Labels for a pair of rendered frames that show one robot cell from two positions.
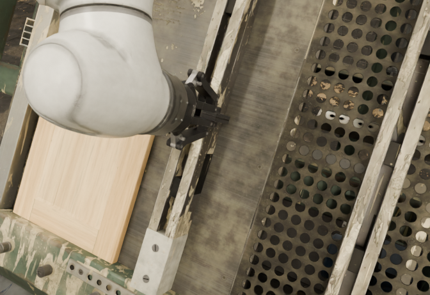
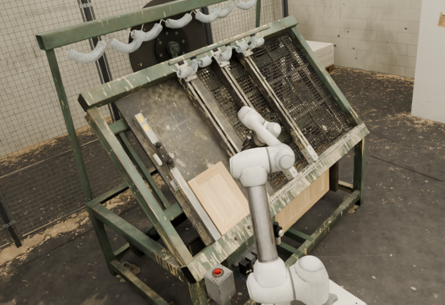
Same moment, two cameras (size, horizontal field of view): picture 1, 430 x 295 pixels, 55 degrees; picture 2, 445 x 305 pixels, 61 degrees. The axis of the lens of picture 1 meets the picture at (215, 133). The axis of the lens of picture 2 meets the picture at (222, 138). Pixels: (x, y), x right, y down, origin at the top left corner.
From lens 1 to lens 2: 2.41 m
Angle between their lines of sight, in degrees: 59
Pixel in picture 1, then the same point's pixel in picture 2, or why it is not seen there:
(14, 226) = (231, 231)
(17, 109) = (197, 206)
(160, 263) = not seen: hidden behind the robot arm
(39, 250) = (242, 227)
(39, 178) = (218, 216)
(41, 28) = (179, 178)
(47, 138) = (209, 204)
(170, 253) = not seen: hidden behind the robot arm
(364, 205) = not seen: hidden behind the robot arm
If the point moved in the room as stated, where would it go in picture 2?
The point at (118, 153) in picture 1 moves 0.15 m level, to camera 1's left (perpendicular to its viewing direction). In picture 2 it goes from (228, 186) to (222, 199)
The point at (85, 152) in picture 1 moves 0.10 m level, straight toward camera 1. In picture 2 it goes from (221, 196) to (236, 192)
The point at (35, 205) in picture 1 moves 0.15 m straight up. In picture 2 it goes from (225, 224) to (222, 206)
